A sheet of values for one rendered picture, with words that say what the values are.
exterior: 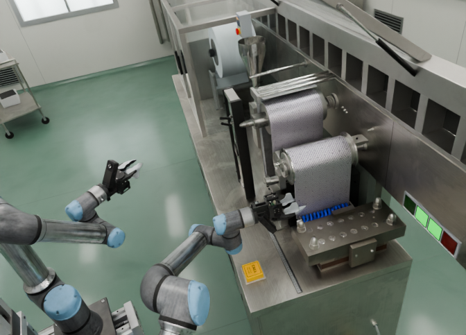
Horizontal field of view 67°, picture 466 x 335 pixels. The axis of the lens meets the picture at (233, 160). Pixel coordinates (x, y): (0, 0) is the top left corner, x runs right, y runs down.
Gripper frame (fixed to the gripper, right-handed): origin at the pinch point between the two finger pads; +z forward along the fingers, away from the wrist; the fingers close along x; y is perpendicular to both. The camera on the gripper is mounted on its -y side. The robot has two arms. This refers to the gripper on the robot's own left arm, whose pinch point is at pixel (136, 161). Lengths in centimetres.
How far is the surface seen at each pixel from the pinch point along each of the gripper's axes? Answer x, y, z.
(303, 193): 71, -1, 23
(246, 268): 62, 23, -5
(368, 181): 89, 2, 47
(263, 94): 41, -28, 39
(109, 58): -421, 158, 280
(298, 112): 55, -21, 45
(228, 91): 24, -24, 39
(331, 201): 80, 7, 32
